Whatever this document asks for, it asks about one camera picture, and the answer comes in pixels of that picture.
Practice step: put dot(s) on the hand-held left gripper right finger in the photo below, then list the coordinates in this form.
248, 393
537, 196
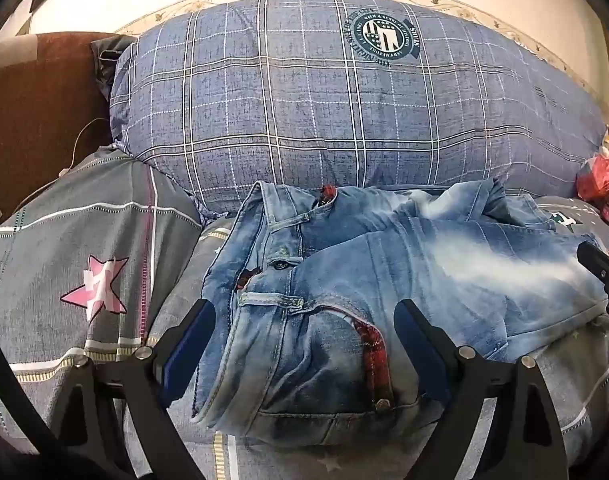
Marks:
415, 342

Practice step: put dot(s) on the brown headboard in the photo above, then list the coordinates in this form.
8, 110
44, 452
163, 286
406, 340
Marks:
29, 110

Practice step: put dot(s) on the faded blue denim pants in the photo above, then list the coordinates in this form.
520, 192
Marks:
334, 310

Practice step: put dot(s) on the grey plaid bed sheet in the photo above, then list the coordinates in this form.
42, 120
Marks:
559, 385

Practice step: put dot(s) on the grey pillow with pink star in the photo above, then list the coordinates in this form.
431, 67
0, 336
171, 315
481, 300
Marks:
74, 240

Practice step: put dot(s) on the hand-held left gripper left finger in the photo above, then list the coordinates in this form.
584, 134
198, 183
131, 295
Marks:
190, 341

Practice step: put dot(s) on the blue plaid pillow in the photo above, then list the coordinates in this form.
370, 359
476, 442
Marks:
304, 100

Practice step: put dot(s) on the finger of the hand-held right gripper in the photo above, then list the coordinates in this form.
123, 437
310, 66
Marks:
600, 266

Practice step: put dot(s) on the dark cloth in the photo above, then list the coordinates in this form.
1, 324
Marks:
107, 62

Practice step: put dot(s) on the red plastic bag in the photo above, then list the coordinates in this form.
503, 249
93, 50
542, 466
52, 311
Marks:
601, 175

